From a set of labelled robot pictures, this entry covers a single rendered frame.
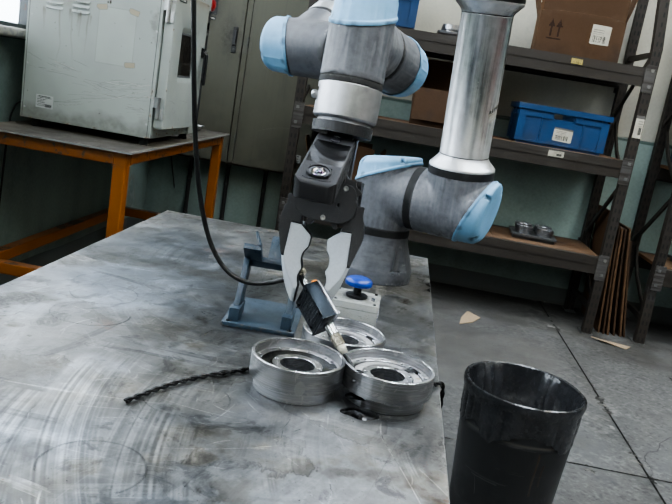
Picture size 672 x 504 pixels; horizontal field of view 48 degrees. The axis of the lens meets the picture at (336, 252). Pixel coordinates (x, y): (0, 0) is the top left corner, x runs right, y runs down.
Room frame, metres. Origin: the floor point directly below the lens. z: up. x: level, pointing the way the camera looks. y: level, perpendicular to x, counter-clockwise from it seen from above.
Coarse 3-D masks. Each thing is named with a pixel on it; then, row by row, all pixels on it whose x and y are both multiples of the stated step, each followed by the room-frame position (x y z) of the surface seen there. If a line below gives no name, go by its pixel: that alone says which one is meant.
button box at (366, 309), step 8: (344, 288) 1.08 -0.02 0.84; (336, 296) 1.03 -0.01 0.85; (344, 296) 1.04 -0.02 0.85; (352, 296) 1.04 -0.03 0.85; (360, 296) 1.04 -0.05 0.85; (368, 296) 1.06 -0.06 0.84; (376, 296) 1.07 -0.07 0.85; (336, 304) 1.02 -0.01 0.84; (344, 304) 1.02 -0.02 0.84; (352, 304) 1.02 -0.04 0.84; (360, 304) 1.02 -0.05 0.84; (368, 304) 1.02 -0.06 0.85; (376, 304) 1.03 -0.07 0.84; (344, 312) 1.02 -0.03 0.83; (352, 312) 1.02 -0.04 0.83; (360, 312) 1.01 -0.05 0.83; (368, 312) 1.01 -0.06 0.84; (376, 312) 1.01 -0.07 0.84; (360, 320) 1.01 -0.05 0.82; (368, 320) 1.01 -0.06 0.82; (376, 320) 1.01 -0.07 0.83
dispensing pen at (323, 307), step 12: (300, 276) 0.85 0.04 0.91; (312, 288) 0.82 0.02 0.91; (300, 300) 0.83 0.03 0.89; (312, 300) 0.81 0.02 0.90; (324, 300) 0.81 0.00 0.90; (312, 312) 0.82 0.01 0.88; (324, 312) 0.80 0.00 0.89; (312, 324) 0.82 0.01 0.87; (324, 324) 0.81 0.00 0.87; (336, 336) 0.80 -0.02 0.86; (348, 360) 0.79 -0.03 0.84
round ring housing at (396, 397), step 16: (352, 352) 0.83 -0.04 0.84; (368, 352) 0.85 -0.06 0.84; (384, 352) 0.85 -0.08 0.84; (400, 352) 0.85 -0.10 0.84; (352, 368) 0.77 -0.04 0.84; (368, 368) 0.81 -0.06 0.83; (384, 368) 0.82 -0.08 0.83; (416, 368) 0.84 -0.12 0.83; (432, 368) 0.82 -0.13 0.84; (352, 384) 0.77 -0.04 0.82; (368, 384) 0.76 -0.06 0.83; (384, 384) 0.75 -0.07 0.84; (400, 384) 0.75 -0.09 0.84; (416, 384) 0.76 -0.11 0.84; (432, 384) 0.79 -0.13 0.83; (352, 400) 0.77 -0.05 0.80; (368, 400) 0.76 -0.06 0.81; (384, 400) 0.75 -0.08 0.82; (400, 400) 0.75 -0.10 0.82; (416, 400) 0.76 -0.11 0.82
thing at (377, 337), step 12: (336, 324) 0.95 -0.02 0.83; (348, 324) 0.95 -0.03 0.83; (360, 324) 0.94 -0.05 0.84; (312, 336) 0.86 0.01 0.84; (324, 336) 0.90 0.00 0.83; (348, 336) 0.92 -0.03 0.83; (372, 336) 0.93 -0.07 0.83; (384, 336) 0.90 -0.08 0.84; (336, 348) 0.85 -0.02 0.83; (348, 348) 0.85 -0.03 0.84
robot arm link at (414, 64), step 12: (408, 36) 1.00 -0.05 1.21; (408, 48) 0.94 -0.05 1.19; (420, 48) 0.99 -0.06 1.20; (408, 60) 0.94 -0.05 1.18; (420, 60) 0.98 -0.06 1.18; (396, 72) 0.93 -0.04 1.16; (408, 72) 0.95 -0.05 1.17; (420, 72) 0.98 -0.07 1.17; (384, 84) 0.95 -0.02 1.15; (396, 84) 0.96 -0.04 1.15; (408, 84) 0.98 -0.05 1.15; (420, 84) 1.00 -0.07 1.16; (396, 96) 1.02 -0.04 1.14
